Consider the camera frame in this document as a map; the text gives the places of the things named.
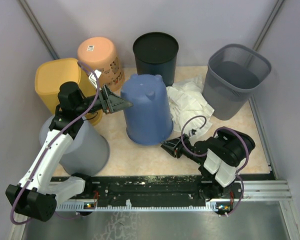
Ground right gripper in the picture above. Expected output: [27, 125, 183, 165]
[160, 133, 203, 165]

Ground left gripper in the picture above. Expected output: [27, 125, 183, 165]
[75, 83, 134, 116]

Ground blue round bin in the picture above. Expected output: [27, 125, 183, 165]
[120, 74, 174, 146]

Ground peach plastic bucket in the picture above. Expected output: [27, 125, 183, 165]
[77, 36, 125, 92]

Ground grey round bin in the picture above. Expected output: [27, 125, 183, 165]
[38, 115, 111, 177]

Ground black round bin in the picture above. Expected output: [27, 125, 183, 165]
[132, 32, 179, 87]

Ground yellow slotted plastic basket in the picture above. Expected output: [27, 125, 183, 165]
[34, 58, 96, 114]

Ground grey mesh bin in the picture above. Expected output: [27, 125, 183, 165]
[202, 43, 272, 121]

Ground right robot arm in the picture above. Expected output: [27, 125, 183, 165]
[160, 127, 256, 201]

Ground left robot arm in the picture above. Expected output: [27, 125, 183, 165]
[5, 81, 133, 225]

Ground white crumpled cloth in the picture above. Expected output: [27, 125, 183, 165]
[166, 75, 215, 138]

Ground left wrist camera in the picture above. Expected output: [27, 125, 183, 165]
[88, 69, 102, 89]

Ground black mounting rail base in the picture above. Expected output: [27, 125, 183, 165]
[71, 175, 242, 206]

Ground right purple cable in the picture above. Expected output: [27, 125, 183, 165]
[180, 114, 251, 218]

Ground purple cable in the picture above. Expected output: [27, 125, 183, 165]
[9, 60, 103, 226]
[180, 114, 251, 218]

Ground grey slotted cable duct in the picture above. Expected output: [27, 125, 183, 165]
[56, 199, 230, 213]

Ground aluminium frame rail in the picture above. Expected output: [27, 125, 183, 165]
[239, 180, 293, 201]

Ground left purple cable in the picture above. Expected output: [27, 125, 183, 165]
[9, 60, 103, 226]

